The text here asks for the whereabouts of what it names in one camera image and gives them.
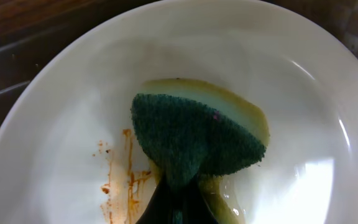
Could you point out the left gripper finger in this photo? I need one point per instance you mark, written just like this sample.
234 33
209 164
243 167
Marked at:
186 206

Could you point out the green yellow sponge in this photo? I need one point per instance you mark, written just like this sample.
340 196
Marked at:
191 128

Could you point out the white plate top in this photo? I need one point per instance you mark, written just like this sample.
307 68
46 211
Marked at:
67 148

